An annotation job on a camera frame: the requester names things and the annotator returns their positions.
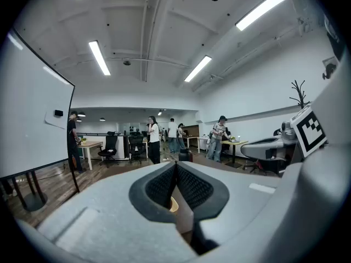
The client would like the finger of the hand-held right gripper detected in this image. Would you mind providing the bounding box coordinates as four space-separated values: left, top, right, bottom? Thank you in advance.
240 136 286 161

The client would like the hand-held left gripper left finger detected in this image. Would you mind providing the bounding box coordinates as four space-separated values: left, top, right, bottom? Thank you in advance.
38 161 198 257

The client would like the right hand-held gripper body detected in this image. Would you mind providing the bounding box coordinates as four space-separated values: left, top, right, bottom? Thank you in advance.
273 105 327 175

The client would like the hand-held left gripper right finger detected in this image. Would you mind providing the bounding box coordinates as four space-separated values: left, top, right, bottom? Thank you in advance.
177 161 282 256

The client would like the black office chair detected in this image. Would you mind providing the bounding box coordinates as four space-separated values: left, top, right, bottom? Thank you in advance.
98 131 118 167
242 157 268 176
128 134 145 164

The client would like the yellow-topped desk with black base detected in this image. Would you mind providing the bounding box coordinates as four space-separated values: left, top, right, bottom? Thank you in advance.
220 139 249 169

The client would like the black coat rack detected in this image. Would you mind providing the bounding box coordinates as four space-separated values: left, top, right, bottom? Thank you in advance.
290 79 310 110

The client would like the brown-topped desk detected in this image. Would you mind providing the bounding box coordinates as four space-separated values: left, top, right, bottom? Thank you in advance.
182 135 200 155

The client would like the black thermos jug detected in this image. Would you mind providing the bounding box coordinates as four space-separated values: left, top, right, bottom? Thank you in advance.
178 146 193 163

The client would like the wooden desk with white legs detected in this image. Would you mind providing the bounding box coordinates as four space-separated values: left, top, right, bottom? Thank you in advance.
77 140 104 171

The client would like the ceiling tube light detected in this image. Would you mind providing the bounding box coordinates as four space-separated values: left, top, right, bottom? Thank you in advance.
235 0 287 32
184 55 212 82
88 40 111 76

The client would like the white whiteboard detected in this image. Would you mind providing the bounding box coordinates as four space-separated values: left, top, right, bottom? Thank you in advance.
0 28 75 178

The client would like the black bird wall picture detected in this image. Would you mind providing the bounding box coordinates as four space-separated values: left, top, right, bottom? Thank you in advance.
322 56 338 81

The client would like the round black pedestal base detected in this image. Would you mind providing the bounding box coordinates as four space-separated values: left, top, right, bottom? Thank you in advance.
23 192 49 213

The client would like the dark wall poster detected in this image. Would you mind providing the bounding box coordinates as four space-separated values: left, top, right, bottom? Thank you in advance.
323 12 346 61

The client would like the white wall-mounted fixture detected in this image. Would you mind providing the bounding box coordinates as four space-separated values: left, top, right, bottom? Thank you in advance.
297 16 313 35

